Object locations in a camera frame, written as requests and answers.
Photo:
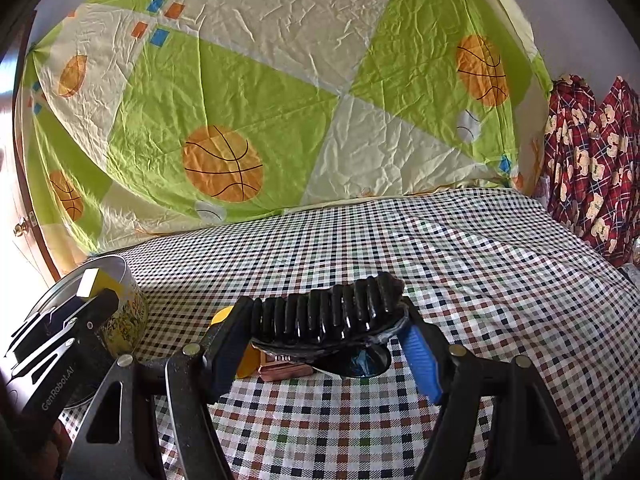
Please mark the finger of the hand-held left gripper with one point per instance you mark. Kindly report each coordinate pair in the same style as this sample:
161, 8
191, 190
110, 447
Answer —
47, 319
92, 312

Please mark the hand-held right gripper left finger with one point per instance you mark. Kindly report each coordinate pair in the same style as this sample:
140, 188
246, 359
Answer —
225, 360

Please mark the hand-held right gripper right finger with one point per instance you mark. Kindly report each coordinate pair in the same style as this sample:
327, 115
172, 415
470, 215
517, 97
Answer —
422, 360

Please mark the round black metal tin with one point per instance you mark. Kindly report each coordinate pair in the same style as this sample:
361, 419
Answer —
125, 320

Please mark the black hair claw clip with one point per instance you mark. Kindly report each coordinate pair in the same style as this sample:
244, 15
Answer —
325, 315

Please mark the yellow face toy block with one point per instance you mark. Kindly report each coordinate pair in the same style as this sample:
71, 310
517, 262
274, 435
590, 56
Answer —
246, 365

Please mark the checkered tablecloth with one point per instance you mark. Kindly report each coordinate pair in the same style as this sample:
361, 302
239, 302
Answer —
500, 285

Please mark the clear plastic bag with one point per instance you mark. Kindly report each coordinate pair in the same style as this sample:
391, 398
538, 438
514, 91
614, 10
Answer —
634, 265

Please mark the red plaid bear cloth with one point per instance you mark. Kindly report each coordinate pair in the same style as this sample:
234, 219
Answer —
590, 160

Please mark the basketball print bed sheet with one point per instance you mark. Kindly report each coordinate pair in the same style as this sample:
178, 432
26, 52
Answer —
250, 60

